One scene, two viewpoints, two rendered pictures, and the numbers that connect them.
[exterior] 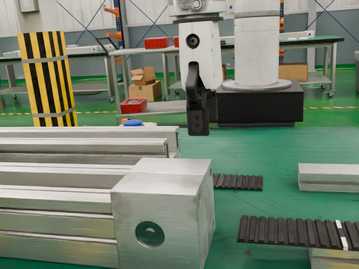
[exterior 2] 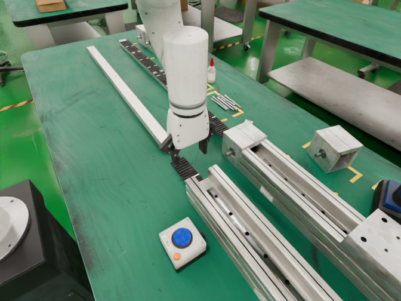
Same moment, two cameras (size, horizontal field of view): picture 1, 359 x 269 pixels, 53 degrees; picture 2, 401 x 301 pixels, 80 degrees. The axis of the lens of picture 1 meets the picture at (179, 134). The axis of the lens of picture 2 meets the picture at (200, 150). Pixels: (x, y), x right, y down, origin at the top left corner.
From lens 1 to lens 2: 0.98 m
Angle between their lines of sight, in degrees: 108
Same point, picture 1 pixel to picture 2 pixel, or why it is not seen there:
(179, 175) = (242, 130)
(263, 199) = (190, 152)
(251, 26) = not seen: outside the picture
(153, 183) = (253, 131)
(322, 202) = not seen: hidden behind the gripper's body
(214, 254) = not seen: hidden behind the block
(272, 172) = (161, 163)
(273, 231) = (222, 127)
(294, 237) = (220, 124)
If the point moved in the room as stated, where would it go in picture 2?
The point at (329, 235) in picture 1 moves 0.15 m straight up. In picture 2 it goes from (213, 119) to (215, 82)
